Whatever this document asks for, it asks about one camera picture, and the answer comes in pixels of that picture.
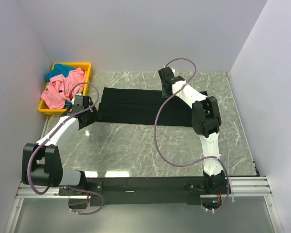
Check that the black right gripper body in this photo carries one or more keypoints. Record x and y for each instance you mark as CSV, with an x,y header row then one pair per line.
x,y
165,94

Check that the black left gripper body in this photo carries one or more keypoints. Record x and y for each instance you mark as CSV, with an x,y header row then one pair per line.
x,y
92,117

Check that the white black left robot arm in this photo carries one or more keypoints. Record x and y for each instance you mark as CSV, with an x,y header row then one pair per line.
x,y
41,162

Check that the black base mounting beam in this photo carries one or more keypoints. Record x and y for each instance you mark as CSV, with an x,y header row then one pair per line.
x,y
146,190

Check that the black t shirt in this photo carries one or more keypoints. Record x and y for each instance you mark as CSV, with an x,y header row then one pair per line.
x,y
136,106

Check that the pink t shirt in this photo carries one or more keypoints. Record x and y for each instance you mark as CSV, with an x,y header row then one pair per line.
x,y
61,89

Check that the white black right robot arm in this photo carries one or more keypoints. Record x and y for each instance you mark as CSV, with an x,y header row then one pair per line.
x,y
206,122

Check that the aluminium extrusion rail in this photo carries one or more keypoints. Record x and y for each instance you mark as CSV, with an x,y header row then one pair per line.
x,y
239,187

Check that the teal blue t shirt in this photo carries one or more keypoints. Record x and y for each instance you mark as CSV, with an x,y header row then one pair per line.
x,y
59,69

